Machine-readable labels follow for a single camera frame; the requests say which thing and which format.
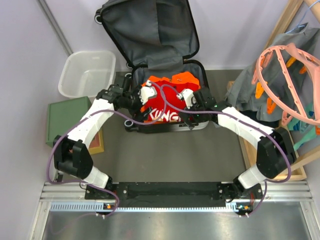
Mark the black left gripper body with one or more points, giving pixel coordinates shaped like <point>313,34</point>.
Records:
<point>139,111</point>

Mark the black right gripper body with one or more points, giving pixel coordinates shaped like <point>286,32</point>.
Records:
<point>188,114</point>

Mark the white plastic basket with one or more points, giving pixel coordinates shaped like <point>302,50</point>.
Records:
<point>85,73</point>

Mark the white black space suitcase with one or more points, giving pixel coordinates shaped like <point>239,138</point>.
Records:
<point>155,37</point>

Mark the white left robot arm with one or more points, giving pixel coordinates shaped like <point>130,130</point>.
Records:
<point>70,151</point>

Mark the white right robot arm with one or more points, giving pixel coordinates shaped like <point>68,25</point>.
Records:
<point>274,149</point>

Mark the orange folded garment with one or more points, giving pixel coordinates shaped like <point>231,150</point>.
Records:
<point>178,82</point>

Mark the green drawer box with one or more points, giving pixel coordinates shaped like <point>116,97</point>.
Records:
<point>62,115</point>

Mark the grey shirt on hanger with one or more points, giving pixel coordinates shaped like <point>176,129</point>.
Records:
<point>242,93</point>

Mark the pink round clip hanger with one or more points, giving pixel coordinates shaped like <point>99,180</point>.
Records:
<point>311,65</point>

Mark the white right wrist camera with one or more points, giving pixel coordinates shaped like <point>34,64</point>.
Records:
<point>187,95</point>

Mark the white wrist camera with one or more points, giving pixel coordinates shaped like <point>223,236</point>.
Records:
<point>187,95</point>
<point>147,92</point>

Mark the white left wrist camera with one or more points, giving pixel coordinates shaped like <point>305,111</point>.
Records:
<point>147,92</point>

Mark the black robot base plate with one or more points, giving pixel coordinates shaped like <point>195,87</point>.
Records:
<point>176,194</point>

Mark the aluminium rail frame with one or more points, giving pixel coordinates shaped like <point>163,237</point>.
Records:
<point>73,211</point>

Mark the light blue wire hanger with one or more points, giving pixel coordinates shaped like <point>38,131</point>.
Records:
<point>300,21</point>

